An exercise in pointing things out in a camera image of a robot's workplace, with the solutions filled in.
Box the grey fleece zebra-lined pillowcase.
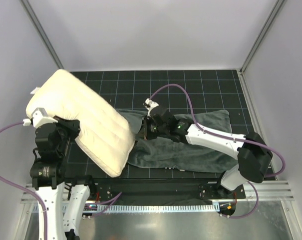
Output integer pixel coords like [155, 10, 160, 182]
[117, 109, 238, 173]

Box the cream rectangular pillow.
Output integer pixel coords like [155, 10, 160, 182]
[25, 69, 135, 178]

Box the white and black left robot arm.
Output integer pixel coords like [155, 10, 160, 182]
[30, 118, 97, 240]

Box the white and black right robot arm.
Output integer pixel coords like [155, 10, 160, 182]
[137, 106, 273, 198]

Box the black gridded cutting mat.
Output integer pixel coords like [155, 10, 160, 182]
[66, 70, 254, 179]

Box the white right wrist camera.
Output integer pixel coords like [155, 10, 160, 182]
[143, 98, 159, 117]

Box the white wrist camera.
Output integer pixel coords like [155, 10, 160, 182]
[143, 98, 159, 117]
[22, 107, 58, 129]

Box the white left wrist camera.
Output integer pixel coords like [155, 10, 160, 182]
[22, 107, 58, 129]

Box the slotted grey cable duct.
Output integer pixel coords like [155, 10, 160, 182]
[32, 201, 220, 214]

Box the left aluminium frame post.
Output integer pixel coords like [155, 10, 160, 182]
[19, 0, 64, 69]

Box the aluminium frame post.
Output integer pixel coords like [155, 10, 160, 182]
[19, 0, 64, 69]
[240, 0, 287, 75]

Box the aluminium front frame profile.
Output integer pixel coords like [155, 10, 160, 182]
[20, 181, 295, 204]

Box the right aluminium frame post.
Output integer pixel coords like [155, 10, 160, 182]
[240, 0, 287, 75]

